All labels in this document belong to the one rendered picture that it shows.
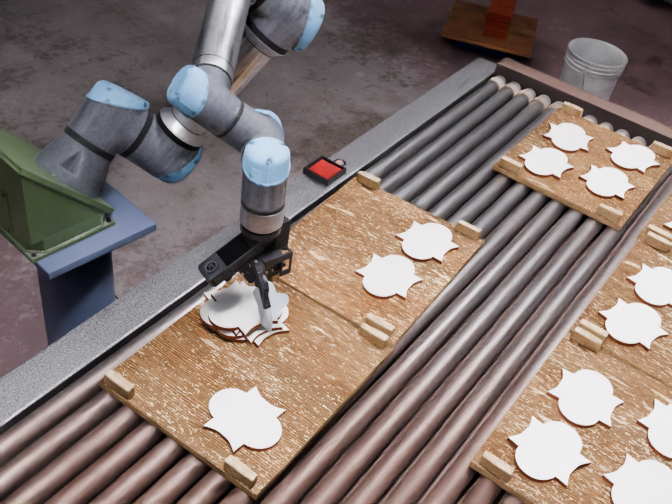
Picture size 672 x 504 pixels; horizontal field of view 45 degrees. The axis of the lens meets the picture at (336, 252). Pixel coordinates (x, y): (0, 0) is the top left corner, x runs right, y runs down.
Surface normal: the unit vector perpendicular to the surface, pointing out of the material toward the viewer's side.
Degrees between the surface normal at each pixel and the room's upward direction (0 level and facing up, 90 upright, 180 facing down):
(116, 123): 69
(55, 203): 90
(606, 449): 0
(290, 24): 86
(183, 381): 0
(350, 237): 0
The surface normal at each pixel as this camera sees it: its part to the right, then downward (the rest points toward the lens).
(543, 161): 0.13, -0.75
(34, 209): 0.72, 0.52
